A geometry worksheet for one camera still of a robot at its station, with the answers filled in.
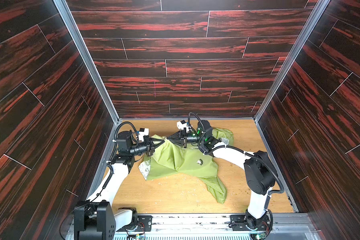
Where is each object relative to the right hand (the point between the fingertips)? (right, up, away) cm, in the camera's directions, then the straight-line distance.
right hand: (167, 137), depth 74 cm
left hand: (-1, -3, -1) cm, 3 cm away
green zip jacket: (-2, -14, +8) cm, 16 cm away
